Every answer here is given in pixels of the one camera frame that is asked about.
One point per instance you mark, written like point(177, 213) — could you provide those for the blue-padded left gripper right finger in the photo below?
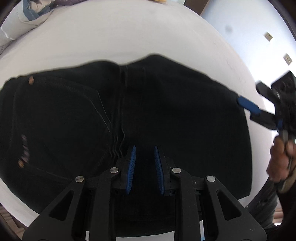
point(163, 168)

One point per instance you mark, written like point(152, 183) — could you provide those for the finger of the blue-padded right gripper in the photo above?
point(268, 93)
point(261, 117)

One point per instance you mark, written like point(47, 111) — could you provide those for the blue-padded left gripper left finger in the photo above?
point(127, 167)

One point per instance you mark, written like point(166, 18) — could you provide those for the black denim pants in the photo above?
point(59, 124)

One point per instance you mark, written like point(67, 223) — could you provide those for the person's right hand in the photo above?
point(281, 167)

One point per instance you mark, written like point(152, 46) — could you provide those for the brown door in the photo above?
point(197, 6)

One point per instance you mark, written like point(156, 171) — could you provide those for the white bed mattress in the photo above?
point(125, 31)

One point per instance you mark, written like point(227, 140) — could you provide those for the purple cushion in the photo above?
point(67, 2)

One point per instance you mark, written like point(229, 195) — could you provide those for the rolled white duvet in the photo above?
point(24, 17)

